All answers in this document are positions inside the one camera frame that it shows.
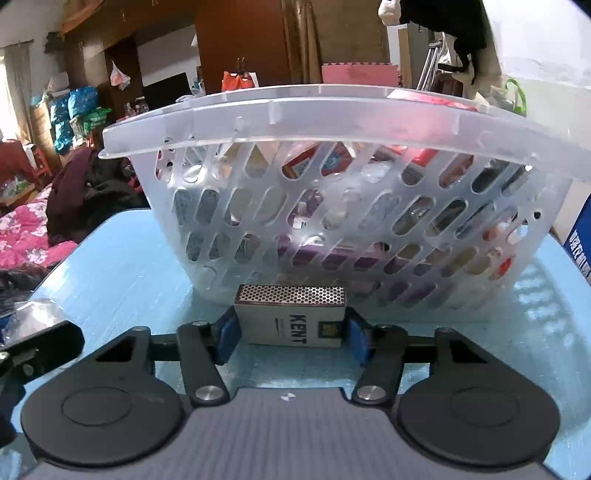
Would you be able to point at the blue carton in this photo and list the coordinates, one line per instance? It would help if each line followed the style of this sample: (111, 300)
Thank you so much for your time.
(579, 240)

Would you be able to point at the pile of dark clothes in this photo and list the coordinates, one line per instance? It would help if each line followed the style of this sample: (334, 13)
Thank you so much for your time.
(92, 194)

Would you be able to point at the red packet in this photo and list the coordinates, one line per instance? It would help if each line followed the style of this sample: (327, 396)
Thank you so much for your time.
(425, 99)

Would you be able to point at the red box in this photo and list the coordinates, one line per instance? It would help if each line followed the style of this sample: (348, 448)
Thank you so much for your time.
(300, 161)

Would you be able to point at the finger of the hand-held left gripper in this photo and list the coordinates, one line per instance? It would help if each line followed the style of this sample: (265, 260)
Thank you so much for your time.
(46, 344)

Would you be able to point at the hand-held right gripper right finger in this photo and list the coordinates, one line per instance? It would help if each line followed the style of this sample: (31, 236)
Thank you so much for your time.
(358, 344)

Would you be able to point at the pink floral blanket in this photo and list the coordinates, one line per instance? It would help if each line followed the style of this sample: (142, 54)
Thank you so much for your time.
(27, 230)

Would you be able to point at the white and red plastic bag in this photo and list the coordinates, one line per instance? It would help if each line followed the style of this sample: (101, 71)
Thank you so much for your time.
(238, 81)

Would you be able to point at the blue plastic bags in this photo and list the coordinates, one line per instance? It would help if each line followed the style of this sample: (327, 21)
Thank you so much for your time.
(74, 106)

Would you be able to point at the crumpled clear plastic bag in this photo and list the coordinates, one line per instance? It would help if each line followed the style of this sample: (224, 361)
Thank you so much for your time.
(27, 314)

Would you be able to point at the hanging white and black garment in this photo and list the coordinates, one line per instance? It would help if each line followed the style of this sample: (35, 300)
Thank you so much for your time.
(438, 27)

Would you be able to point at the small hanging plastic bag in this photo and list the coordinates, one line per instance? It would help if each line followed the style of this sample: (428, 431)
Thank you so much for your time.
(120, 76)

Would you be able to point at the grey cigarette box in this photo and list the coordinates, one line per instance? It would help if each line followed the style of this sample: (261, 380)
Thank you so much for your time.
(288, 318)

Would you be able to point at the dark television screen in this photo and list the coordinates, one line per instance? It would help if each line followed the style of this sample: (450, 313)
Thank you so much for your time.
(166, 90)

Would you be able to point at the brown wooden wardrobe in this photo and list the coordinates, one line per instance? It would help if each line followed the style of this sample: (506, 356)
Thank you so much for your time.
(258, 37)

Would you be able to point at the pink foam mat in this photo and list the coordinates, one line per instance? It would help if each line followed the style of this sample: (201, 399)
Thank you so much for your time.
(360, 74)

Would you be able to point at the translucent plastic basket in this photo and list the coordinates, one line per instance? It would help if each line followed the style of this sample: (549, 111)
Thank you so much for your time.
(369, 115)

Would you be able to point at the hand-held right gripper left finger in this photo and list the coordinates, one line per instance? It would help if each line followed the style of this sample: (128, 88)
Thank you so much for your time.
(228, 339)

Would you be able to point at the metal crutch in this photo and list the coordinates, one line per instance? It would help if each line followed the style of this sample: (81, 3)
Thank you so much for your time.
(431, 60)

